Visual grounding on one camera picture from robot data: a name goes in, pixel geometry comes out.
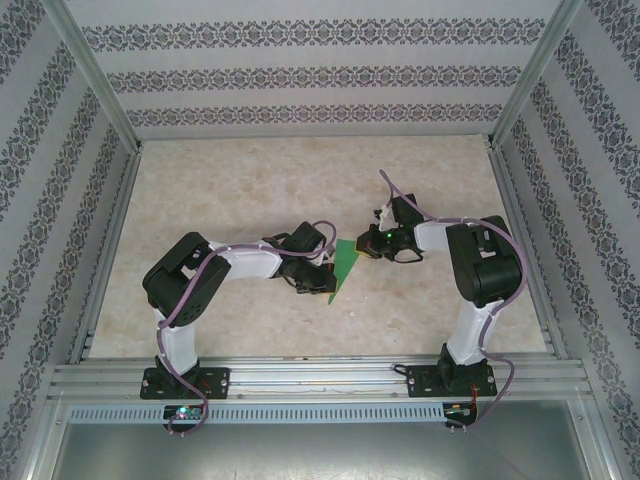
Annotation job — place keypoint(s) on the green paper sheet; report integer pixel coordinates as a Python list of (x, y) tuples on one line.
[(347, 260)]

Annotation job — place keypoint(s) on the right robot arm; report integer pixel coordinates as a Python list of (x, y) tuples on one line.
[(467, 335)]

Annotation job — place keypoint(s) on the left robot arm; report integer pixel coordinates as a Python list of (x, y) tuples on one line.
[(245, 262)]

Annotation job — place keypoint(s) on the grey sheet metal shelf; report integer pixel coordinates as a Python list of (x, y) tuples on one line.
[(320, 450)]

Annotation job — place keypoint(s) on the aluminium mounting rail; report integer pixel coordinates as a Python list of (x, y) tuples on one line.
[(320, 372)]

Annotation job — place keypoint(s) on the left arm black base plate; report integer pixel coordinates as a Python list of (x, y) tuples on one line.
[(215, 382)]

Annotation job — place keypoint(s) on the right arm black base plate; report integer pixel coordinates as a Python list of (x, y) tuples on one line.
[(422, 382)]

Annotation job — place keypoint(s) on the aluminium frame post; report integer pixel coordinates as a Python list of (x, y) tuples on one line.
[(90, 70), (535, 70)]

